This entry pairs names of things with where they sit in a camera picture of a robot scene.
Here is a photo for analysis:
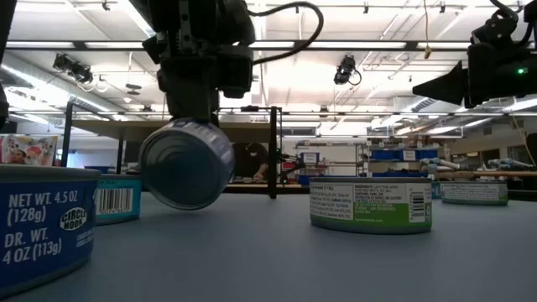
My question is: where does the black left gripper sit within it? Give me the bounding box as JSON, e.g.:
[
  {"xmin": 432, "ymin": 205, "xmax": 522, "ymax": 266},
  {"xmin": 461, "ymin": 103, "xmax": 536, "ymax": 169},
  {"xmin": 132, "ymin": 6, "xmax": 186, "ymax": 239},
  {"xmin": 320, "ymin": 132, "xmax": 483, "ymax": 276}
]
[{"xmin": 142, "ymin": 35, "xmax": 222, "ymax": 125}]

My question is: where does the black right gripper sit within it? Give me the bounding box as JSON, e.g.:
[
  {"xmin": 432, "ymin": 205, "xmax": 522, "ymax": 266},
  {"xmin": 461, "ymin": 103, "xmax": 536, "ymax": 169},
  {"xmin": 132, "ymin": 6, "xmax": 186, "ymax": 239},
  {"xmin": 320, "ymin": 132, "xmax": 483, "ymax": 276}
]
[{"xmin": 413, "ymin": 41, "xmax": 511, "ymax": 109}]

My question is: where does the dark blue label tuna can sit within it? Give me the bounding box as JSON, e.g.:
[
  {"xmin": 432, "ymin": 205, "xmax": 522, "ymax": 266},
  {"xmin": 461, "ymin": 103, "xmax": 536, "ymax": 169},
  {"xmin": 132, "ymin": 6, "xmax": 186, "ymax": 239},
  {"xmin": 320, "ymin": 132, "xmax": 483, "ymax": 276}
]
[
  {"xmin": 138, "ymin": 117, "xmax": 236, "ymax": 211},
  {"xmin": 0, "ymin": 164, "xmax": 102, "ymax": 299}
]

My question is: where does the green label tuna can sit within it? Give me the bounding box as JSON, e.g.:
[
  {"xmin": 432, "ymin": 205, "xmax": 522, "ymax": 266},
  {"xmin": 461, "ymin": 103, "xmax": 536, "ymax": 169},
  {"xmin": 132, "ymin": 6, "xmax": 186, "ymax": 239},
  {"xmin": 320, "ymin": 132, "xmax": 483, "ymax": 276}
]
[
  {"xmin": 440, "ymin": 180, "xmax": 509, "ymax": 206},
  {"xmin": 309, "ymin": 175, "xmax": 433, "ymax": 235}
]

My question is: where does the fluorescent ceiling light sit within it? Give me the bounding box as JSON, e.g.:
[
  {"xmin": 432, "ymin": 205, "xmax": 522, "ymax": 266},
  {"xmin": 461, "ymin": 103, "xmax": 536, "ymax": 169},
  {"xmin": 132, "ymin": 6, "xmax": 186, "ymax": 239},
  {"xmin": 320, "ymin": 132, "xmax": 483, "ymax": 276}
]
[
  {"xmin": 308, "ymin": 40, "xmax": 407, "ymax": 49},
  {"xmin": 83, "ymin": 40, "xmax": 146, "ymax": 49},
  {"xmin": 417, "ymin": 41, "xmax": 473, "ymax": 49},
  {"xmin": 6, "ymin": 40, "xmax": 75, "ymax": 49},
  {"xmin": 250, "ymin": 40, "xmax": 295, "ymax": 49}
]

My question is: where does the black overhead crossbeam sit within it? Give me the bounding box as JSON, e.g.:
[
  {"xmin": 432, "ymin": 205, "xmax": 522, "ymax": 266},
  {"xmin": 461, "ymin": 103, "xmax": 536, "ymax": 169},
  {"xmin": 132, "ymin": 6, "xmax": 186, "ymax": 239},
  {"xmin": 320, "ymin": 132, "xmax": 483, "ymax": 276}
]
[{"xmin": 6, "ymin": 39, "xmax": 537, "ymax": 52}]

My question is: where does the person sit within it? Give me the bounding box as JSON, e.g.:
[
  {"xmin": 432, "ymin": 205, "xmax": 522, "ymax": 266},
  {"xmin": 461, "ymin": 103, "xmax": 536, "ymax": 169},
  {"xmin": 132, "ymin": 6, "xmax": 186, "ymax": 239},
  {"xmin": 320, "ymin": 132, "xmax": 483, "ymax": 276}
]
[{"xmin": 232, "ymin": 141, "xmax": 269, "ymax": 182}]

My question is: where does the wooden background table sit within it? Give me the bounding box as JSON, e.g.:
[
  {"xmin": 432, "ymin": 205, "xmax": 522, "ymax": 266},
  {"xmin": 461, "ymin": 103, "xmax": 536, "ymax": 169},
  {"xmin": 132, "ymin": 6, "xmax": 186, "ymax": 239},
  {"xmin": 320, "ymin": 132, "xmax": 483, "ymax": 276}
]
[{"xmin": 434, "ymin": 169, "xmax": 537, "ymax": 180}]

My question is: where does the metal shelving rack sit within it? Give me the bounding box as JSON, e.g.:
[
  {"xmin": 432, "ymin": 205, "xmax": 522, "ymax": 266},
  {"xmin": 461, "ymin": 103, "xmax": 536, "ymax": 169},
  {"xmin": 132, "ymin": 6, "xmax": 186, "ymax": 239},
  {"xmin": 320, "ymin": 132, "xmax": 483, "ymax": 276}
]
[{"xmin": 356, "ymin": 142, "xmax": 446, "ymax": 180}]

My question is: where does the blue table mat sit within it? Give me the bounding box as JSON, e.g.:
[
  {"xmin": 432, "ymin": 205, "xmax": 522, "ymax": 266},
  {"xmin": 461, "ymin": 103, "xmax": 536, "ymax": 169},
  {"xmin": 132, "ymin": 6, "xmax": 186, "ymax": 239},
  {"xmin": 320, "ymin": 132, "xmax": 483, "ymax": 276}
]
[{"xmin": 0, "ymin": 190, "xmax": 537, "ymax": 302}]

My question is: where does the colourful printed package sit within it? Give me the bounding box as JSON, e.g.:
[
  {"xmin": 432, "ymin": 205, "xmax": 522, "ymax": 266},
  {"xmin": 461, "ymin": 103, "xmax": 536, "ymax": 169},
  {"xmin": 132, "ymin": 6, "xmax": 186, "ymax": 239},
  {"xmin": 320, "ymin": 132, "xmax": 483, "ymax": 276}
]
[{"xmin": 0, "ymin": 133, "xmax": 59, "ymax": 167}]

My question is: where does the silver ventilation duct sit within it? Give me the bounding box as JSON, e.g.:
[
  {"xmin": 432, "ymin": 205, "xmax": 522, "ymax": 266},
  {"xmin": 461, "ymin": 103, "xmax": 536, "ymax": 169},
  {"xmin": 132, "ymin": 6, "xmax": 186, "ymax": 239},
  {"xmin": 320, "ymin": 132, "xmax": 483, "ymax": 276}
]
[
  {"xmin": 0, "ymin": 52, "xmax": 111, "ymax": 115},
  {"xmin": 413, "ymin": 96, "xmax": 440, "ymax": 113}
]

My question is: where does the yellow hanging cord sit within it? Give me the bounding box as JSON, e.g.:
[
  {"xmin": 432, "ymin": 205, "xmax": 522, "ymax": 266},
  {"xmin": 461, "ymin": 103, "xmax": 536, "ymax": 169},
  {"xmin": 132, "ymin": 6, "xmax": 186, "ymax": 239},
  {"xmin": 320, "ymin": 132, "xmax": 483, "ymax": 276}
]
[{"xmin": 422, "ymin": 0, "xmax": 433, "ymax": 60}]

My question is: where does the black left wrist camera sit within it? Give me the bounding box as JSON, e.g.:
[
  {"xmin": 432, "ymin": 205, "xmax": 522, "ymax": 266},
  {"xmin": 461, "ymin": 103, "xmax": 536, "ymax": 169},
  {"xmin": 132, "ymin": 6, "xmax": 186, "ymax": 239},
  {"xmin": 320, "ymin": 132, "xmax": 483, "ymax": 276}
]
[{"xmin": 217, "ymin": 44, "xmax": 255, "ymax": 100}]

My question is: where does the wooden shelf black frame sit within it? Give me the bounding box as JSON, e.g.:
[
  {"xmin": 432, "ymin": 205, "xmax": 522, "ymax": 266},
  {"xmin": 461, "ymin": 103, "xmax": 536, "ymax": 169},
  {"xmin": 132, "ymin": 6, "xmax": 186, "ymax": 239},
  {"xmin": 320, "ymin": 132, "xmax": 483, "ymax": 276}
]
[{"xmin": 60, "ymin": 102, "xmax": 283, "ymax": 200}]

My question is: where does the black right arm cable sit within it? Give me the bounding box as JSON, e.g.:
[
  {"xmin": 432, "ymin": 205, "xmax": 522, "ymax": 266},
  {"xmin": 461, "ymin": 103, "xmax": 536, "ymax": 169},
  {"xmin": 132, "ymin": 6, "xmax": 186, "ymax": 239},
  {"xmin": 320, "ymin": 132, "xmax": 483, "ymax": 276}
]
[{"xmin": 488, "ymin": 0, "xmax": 534, "ymax": 47}]

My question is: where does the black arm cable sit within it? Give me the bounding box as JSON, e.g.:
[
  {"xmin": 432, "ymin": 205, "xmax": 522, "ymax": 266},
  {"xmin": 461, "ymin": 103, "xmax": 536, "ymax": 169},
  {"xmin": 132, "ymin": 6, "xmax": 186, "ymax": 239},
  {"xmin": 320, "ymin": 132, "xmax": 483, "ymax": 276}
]
[
  {"xmin": 247, "ymin": 1, "xmax": 325, "ymax": 66},
  {"xmin": 488, "ymin": 0, "xmax": 534, "ymax": 47}
]

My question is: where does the black ceiling camera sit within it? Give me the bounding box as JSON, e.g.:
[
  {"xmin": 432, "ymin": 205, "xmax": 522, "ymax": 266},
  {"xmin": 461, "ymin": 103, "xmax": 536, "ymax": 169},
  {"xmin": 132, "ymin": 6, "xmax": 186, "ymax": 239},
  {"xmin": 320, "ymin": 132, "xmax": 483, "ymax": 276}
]
[{"xmin": 333, "ymin": 54, "xmax": 362, "ymax": 87}]

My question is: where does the black metal rig frame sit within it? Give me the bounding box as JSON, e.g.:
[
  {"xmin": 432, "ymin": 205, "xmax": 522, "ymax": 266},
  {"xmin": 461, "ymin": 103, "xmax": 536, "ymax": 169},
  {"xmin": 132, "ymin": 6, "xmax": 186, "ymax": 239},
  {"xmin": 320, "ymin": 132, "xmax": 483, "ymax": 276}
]
[{"xmin": 224, "ymin": 184, "xmax": 320, "ymax": 196}]

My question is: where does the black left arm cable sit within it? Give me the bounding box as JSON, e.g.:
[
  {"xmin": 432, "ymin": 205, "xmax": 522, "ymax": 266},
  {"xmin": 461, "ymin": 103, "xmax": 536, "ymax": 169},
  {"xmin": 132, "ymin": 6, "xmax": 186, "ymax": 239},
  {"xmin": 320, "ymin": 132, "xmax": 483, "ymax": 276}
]
[{"xmin": 247, "ymin": 1, "xmax": 325, "ymax": 66}]

